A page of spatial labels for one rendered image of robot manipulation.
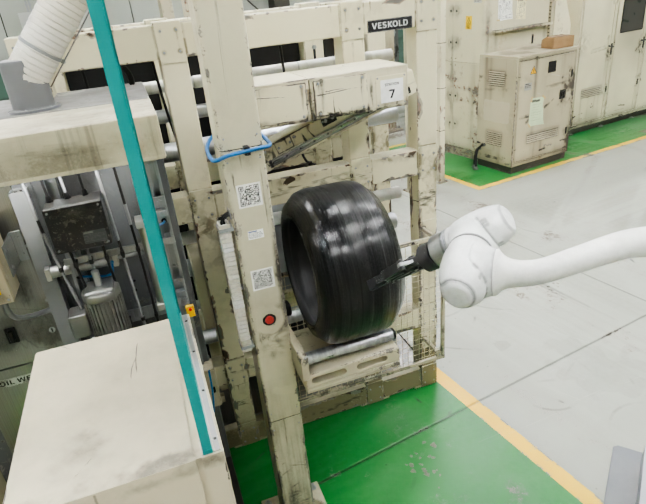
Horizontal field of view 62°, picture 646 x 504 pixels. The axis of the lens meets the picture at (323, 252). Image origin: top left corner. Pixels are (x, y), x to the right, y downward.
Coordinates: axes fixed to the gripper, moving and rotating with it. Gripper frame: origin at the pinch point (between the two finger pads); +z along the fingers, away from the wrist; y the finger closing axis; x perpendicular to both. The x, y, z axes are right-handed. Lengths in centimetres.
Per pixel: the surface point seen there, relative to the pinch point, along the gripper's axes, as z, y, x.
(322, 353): 44.3, 15.4, -10.4
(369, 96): 1, 30, 70
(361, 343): 36.5, 27.8, -10.5
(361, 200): 7.4, 14.4, 30.4
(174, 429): 16, -60, -25
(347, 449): 111, 81, -49
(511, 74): 67, 417, 243
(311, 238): 18.9, -1.1, 21.5
